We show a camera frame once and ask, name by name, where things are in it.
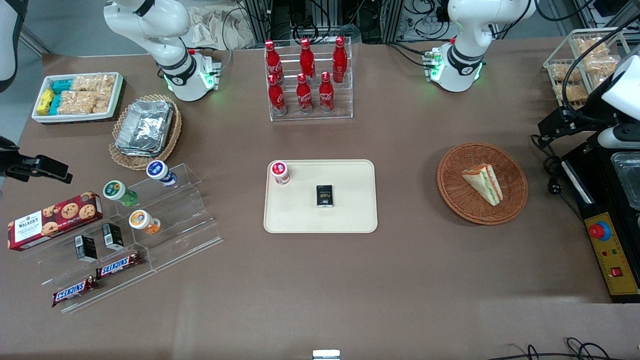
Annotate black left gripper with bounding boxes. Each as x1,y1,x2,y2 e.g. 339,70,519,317
537,97,621,140

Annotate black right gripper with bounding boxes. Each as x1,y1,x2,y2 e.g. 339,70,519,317
0,135,74,184

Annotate triangular sandwich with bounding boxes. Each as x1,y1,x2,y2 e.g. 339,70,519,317
461,164,504,207

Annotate round brown wicker basket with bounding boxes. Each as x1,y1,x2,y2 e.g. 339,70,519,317
436,142,529,226

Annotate white rectangular snack tray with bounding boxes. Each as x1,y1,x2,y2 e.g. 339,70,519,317
31,72,125,124

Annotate oval tan wicker basket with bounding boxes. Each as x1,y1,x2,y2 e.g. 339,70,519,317
108,94,183,171

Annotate cream plastic tray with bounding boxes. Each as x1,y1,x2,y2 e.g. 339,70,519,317
263,159,378,234

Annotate rice cracker pack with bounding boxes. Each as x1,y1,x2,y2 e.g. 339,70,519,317
71,74,116,92
555,83,590,104
582,56,622,77
550,63,583,84
572,37,611,57
93,88,114,114
58,90,97,115

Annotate red Walkers cookie box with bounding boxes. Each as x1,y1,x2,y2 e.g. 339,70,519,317
7,191,104,252

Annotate green-lid drink bottle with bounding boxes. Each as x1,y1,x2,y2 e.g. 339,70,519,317
103,180,138,208

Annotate yellow snack packet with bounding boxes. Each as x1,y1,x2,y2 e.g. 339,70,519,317
36,89,56,116

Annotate black appliance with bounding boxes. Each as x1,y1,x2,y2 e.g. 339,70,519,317
560,142,640,304

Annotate clear plastic container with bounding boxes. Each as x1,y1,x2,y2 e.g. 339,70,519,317
610,151,640,211

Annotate stack of foil trays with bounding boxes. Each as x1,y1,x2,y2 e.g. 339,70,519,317
115,100,174,157

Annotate orange-lid drink bottle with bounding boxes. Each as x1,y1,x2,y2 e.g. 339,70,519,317
129,210,162,236

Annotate blue-lid drink bottle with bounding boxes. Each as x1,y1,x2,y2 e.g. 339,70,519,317
146,160,178,188

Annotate Snickers chocolate bar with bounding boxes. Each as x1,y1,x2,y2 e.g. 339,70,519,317
51,277,99,308
95,251,143,279

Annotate clear acrylic step display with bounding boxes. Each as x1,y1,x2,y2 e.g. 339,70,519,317
22,163,223,315

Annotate yellow emergency stop panel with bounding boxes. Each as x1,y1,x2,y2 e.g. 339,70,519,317
584,212,640,297

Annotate beige cloth bag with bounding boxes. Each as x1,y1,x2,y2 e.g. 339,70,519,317
187,6,256,50

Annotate red cola bottle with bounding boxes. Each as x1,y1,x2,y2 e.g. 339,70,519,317
296,73,314,115
268,74,288,116
318,71,335,114
332,36,349,84
264,40,284,84
299,38,317,81

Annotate red-lid yogurt bottle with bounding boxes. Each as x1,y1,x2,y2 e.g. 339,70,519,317
270,160,291,186

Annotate clear acrylic bottle rack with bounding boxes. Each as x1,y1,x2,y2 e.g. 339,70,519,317
264,36,354,122

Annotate black power cable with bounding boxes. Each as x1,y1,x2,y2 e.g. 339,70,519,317
530,134,586,222

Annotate white wire rack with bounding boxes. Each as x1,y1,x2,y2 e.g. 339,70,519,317
543,27,640,112

